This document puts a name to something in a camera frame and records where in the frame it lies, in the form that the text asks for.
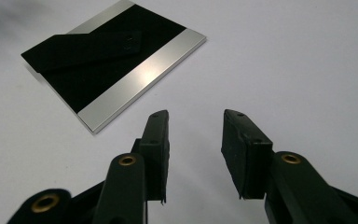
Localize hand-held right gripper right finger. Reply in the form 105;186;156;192
220;108;358;224

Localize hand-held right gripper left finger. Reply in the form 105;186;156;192
92;109;171;224

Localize silver photo frame black back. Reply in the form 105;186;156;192
21;0;208;135

